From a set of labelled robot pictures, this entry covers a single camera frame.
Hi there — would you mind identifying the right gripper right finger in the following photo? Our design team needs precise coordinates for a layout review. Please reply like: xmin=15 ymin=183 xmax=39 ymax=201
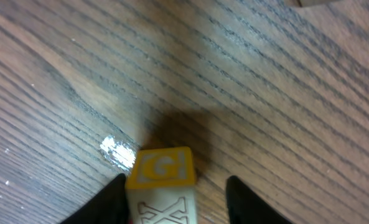
xmin=225 ymin=175 xmax=292 ymax=224

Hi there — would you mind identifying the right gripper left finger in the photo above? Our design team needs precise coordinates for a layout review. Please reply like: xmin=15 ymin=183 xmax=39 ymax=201
xmin=61 ymin=174 xmax=129 ymax=224

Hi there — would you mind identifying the white number seven block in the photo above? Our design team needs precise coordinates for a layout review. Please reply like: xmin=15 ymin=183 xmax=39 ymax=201
xmin=125 ymin=147 xmax=197 ymax=224

